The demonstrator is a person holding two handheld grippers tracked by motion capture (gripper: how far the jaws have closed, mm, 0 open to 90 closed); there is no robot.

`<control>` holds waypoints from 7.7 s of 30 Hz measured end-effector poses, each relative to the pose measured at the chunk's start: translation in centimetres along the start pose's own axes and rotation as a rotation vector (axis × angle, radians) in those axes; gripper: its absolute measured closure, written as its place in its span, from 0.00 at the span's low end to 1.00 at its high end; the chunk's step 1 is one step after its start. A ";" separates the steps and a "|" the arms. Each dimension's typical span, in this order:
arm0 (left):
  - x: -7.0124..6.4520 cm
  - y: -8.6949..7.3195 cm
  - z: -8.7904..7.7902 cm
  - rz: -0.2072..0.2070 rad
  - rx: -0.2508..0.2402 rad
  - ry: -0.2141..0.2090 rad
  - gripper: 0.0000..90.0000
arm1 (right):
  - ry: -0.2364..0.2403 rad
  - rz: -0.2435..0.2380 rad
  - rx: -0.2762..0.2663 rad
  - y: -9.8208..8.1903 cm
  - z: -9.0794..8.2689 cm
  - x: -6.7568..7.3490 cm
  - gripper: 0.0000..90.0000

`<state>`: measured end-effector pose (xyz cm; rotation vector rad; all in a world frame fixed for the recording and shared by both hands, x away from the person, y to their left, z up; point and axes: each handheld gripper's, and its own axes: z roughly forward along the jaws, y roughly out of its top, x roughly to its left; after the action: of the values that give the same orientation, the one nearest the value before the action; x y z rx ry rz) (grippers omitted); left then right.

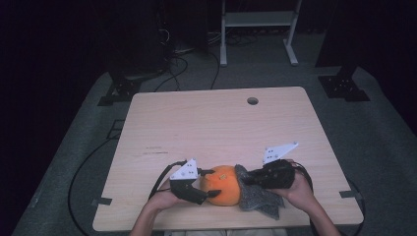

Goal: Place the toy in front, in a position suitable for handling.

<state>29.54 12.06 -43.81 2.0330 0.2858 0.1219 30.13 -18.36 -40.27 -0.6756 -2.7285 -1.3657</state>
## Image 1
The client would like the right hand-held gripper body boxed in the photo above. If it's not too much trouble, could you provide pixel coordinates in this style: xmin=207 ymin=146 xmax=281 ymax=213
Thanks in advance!
xmin=251 ymin=141 xmax=300 ymax=191

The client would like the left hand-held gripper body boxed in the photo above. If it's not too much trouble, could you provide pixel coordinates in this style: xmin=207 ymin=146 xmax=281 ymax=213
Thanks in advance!
xmin=169 ymin=157 xmax=209 ymax=207

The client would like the person's left hand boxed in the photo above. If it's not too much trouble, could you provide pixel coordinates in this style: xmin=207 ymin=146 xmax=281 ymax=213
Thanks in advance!
xmin=144 ymin=178 xmax=193 ymax=214

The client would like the person's right hand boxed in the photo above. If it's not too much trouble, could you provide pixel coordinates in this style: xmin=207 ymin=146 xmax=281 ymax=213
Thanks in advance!
xmin=272 ymin=158 xmax=315 ymax=214

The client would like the black tape strip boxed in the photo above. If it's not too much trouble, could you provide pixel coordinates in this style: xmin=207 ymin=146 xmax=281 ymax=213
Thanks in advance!
xmin=338 ymin=189 xmax=364 ymax=200
xmin=90 ymin=197 xmax=113 ymax=207

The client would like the black stand base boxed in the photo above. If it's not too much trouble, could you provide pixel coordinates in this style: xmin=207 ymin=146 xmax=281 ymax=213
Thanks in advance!
xmin=96 ymin=78 xmax=143 ymax=107
xmin=317 ymin=66 xmax=372 ymax=103

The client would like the white metal stand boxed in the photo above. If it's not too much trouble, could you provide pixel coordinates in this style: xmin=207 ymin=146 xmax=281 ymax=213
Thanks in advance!
xmin=219 ymin=0 xmax=304 ymax=68

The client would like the left hand-held gripper cable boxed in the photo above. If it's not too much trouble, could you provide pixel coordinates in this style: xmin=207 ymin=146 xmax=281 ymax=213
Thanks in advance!
xmin=148 ymin=159 xmax=188 ymax=202

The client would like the hand-held gripper cable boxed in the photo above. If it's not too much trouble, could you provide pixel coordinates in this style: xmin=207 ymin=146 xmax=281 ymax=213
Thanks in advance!
xmin=148 ymin=159 xmax=188 ymax=202
xmin=290 ymin=161 xmax=315 ymax=195

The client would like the right hand-held gripper cable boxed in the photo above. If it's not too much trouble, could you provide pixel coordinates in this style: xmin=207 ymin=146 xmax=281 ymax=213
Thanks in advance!
xmin=290 ymin=161 xmax=315 ymax=195

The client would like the short black floor cable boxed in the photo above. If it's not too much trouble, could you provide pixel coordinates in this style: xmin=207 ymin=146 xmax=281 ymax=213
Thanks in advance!
xmin=346 ymin=179 xmax=367 ymax=236

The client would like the bundle of black cables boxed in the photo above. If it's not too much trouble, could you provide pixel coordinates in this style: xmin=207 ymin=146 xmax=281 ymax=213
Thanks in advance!
xmin=152 ymin=28 xmax=221 ymax=93

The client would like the long black floor cable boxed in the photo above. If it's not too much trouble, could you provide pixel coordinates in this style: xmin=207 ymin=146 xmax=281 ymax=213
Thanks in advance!
xmin=67 ymin=137 xmax=120 ymax=236

